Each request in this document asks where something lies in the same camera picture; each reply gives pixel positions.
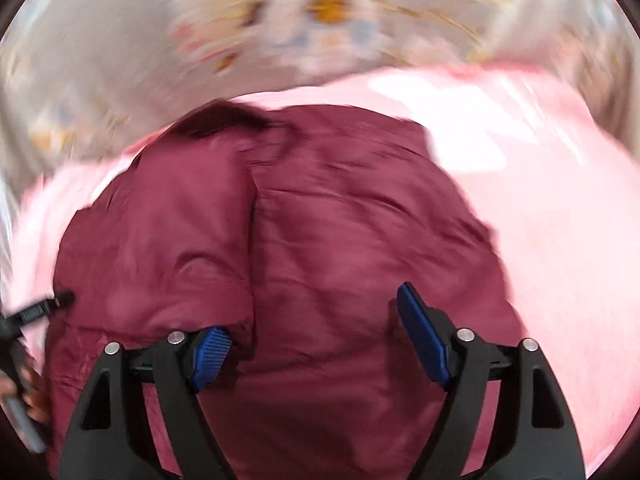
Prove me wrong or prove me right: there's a person's left hand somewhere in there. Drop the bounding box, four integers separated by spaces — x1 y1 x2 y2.
19 359 52 424

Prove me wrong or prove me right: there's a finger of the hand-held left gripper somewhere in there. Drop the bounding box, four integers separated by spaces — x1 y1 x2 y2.
1 292 77 332

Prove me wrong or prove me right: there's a maroon puffer jacket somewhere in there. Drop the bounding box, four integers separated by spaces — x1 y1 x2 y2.
44 100 531 480

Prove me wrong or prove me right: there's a floral grey bedsheet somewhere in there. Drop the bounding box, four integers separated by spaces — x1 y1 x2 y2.
0 0 640 241

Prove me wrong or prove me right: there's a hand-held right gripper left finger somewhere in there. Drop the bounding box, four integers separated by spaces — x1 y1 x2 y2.
59 326 237 480

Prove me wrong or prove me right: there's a pink printed blanket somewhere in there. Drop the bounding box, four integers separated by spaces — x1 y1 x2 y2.
10 62 633 478

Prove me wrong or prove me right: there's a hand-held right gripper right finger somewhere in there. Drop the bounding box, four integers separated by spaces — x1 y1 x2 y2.
396 282 587 480

